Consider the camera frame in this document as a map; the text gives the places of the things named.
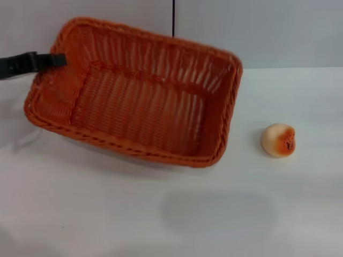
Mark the orange woven plastic basket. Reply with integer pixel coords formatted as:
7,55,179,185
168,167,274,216
23,16,244,169

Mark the round toy bread bun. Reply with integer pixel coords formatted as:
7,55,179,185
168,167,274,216
260,123,296,159

